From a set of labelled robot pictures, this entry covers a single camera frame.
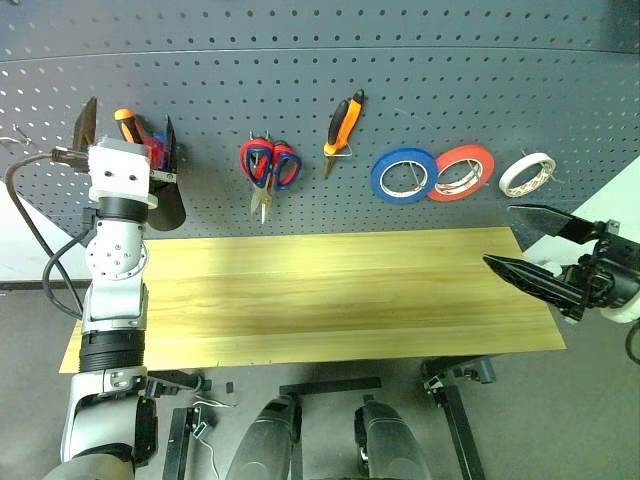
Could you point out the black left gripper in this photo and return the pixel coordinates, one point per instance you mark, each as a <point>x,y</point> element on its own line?
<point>165,176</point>

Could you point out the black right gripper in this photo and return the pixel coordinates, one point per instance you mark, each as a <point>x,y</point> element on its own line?
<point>610,280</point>

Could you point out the white tape roll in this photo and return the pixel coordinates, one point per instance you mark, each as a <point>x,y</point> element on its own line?
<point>515,167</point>

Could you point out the orange black needle-nose pliers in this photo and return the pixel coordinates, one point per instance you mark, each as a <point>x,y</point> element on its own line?
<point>345,122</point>

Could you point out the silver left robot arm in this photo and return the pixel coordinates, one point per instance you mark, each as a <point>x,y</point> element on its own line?
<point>115,300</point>

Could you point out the grey pegboard wall panel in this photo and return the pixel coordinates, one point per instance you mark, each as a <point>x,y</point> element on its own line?
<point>350,90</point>

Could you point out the silver long peg hook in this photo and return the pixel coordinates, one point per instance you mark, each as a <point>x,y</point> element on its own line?
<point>555,176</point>

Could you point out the black plastic cup holder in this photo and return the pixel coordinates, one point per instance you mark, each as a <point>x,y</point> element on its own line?
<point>170,210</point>

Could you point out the red tape roll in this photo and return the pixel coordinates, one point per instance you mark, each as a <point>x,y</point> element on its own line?
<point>467,150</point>

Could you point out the silver double peg hook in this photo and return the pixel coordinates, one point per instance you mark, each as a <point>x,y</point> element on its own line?
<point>251,134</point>

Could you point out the blue tape roll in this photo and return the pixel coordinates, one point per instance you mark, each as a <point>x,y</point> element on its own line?
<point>405,152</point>

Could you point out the dark grey rounded shape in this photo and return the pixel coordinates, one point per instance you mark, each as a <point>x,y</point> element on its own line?
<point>265,445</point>
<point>390,445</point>

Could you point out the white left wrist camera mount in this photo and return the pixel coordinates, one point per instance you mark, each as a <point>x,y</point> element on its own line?
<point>120,175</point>

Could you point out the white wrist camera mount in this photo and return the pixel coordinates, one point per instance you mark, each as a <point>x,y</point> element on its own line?
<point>120,175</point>
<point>625,316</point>

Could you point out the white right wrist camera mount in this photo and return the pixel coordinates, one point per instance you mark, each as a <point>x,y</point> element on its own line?
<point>625,316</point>

